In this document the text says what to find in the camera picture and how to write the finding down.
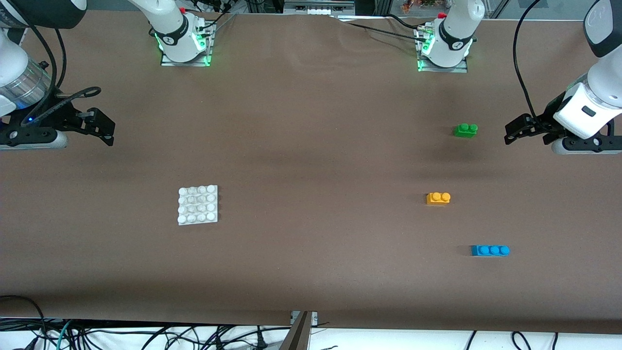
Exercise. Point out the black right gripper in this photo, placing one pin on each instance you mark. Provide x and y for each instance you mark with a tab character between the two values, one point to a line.
62	115

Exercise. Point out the blue three-stud block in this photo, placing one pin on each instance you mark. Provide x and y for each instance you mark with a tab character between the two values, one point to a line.
488	251

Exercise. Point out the metal table edge bracket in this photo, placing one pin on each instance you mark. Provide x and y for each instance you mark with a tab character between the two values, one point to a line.
313	317

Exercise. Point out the aluminium frame with white connectors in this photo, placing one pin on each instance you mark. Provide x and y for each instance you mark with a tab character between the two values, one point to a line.
316	6

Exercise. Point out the white studded base plate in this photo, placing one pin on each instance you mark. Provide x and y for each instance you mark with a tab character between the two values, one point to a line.
197	205

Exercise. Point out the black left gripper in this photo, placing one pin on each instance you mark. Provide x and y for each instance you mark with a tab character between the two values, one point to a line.
548	118

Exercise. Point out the green two-stud block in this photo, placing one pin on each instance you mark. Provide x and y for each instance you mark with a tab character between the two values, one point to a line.
465	130

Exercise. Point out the yellow two-stud block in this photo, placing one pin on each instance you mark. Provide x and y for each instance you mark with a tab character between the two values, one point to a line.
437	198

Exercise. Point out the orange plastic clutter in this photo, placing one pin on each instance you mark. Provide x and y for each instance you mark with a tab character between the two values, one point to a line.
418	5

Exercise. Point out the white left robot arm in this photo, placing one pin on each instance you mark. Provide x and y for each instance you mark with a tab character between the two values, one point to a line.
457	29

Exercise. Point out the dark metal beam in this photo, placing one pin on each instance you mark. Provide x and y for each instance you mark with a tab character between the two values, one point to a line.
296	338

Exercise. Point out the brown table cover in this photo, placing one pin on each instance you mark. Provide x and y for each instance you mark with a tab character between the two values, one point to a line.
311	267

